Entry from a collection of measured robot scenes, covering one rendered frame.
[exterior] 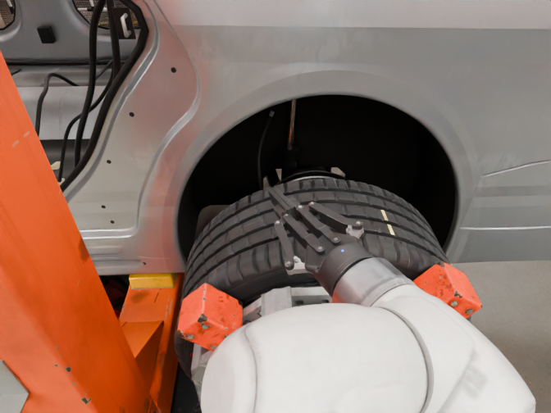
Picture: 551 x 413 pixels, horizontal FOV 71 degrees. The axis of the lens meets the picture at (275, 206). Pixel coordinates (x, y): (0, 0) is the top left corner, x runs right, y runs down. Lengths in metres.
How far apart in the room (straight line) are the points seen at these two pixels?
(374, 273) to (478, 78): 0.63
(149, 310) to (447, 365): 1.01
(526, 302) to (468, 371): 2.07
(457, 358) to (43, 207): 0.49
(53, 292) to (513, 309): 2.15
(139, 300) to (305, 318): 1.03
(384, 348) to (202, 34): 0.68
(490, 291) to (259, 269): 1.85
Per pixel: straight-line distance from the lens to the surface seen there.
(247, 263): 0.71
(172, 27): 0.84
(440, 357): 0.37
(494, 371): 0.40
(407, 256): 0.74
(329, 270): 0.49
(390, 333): 0.33
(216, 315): 0.68
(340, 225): 0.57
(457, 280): 0.73
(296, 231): 0.56
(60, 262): 0.60
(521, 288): 2.50
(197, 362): 0.80
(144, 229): 1.13
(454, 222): 1.23
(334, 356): 0.28
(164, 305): 1.26
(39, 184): 0.56
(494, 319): 2.29
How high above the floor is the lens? 1.66
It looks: 39 degrees down
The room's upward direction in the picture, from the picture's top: straight up
